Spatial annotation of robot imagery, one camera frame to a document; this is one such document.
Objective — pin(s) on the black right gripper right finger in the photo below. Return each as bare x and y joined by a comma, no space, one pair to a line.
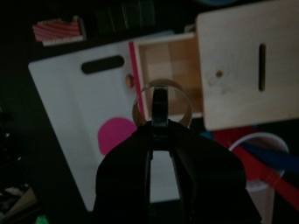
209,180

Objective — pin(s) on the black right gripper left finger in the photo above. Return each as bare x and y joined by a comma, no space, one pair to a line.
124,180

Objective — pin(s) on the clear plastic bowl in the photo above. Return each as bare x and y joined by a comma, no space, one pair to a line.
260,192

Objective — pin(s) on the pink flat dough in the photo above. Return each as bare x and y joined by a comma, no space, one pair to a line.
114,134

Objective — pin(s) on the wooden drawer with pink front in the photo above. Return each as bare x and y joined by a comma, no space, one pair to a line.
174,64

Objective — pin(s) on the red plastic stick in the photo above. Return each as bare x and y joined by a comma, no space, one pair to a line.
264,175

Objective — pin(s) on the blue plastic stick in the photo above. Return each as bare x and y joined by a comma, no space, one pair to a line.
272,157

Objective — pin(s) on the small bright green object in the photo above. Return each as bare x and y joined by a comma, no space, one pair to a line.
41,220

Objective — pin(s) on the brown cardboard piece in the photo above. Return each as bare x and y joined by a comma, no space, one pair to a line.
18,204

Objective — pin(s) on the white cutting board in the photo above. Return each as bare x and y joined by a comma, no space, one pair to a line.
73,96

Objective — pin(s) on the light wooden box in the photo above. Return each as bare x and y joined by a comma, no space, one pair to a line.
240,58

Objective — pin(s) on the red white striped toy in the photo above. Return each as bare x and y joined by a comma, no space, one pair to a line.
57,30

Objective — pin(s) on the dark green ribbed object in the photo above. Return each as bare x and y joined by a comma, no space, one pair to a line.
124,16

